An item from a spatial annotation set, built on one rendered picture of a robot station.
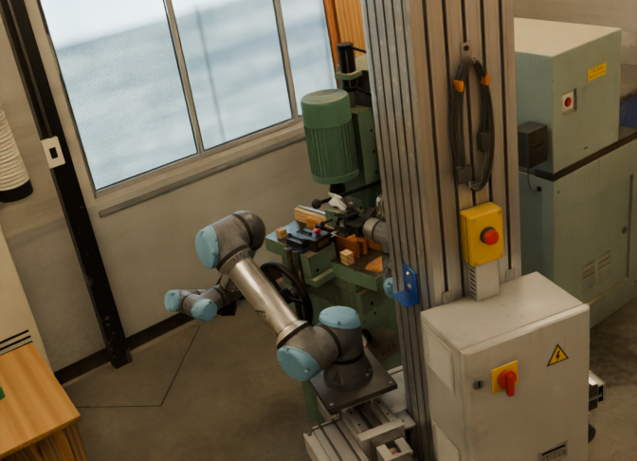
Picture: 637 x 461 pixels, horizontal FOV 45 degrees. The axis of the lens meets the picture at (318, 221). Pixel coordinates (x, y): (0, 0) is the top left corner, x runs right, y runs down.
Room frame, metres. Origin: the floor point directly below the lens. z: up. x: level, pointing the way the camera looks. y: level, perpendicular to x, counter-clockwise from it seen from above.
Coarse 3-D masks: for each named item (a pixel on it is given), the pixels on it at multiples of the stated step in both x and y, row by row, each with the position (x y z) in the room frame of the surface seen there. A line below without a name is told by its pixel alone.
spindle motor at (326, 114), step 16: (304, 96) 2.69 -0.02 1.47; (320, 96) 2.66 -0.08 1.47; (336, 96) 2.63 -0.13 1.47; (304, 112) 2.62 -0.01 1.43; (320, 112) 2.57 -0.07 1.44; (336, 112) 2.58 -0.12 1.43; (304, 128) 2.65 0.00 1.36; (320, 128) 2.58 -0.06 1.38; (336, 128) 2.58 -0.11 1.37; (352, 128) 2.63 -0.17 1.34; (320, 144) 2.59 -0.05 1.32; (336, 144) 2.57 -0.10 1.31; (352, 144) 2.62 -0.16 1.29; (320, 160) 2.59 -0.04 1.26; (336, 160) 2.58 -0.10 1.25; (352, 160) 2.61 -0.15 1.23; (320, 176) 2.60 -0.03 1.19; (336, 176) 2.57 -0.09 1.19; (352, 176) 2.59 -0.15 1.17
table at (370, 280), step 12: (288, 228) 2.82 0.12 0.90; (300, 228) 2.80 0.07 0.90; (264, 240) 2.77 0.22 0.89; (276, 240) 2.73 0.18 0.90; (276, 252) 2.72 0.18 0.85; (336, 252) 2.55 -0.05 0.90; (372, 252) 2.50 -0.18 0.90; (336, 264) 2.47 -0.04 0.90; (360, 264) 2.43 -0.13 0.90; (324, 276) 2.44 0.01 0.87; (336, 276) 2.47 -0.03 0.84; (348, 276) 2.42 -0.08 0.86; (360, 276) 2.37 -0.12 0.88; (372, 276) 2.33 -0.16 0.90; (372, 288) 2.34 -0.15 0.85
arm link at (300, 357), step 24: (240, 216) 2.10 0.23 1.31; (216, 240) 2.00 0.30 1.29; (240, 240) 2.03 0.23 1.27; (216, 264) 1.98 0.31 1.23; (240, 264) 1.97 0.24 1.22; (240, 288) 1.95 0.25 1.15; (264, 288) 1.92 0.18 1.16; (264, 312) 1.88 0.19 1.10; (288, 312) 1.88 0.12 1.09; (288, 336) 1.81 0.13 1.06; (312, 336) 1.82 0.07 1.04; (288, 360) 1.78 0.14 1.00; (312, 360) 1.76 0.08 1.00
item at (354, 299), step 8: (288, 280) 2.69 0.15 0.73; (312, 288) 2.58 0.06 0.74; (320, 288) 2.55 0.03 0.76; (328, 288) 2.51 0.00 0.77; (336, 288) 2.48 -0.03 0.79; (320, 296) 2.55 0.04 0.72; (328, 296) 2.52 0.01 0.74; (336, 296) 2.49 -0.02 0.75; (344, 296) 2.45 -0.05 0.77; (352, 296) 2.42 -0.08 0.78; (360, 296) 2.39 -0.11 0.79; (368, 296) 2.41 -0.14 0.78; (376, 296) 2.44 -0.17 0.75; (384, 296) 2.46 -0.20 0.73; (344, 304) 2.45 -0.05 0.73; (352, 304) 2.42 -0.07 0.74; (360, 304) 2.39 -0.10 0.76; (368, 304) 2.41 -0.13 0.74; (376, 304) 2.43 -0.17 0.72; (360, 312) 2.39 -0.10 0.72
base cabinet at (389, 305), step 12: (312, 300) 2.59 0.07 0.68; (324, 300) 2.54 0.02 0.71; (372, 312) 2.42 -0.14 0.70; (384, 312) 2.46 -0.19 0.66; (372, 324) 2.41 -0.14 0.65; (384, 324) 2.45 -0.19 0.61; (396, 324) 2.50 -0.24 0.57; (396, 360) 2.48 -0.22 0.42; (312, 396) 2.67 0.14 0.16; (312, 408) 2.69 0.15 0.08; (312, 420) 2.70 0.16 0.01; (324, 420) 2.63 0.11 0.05
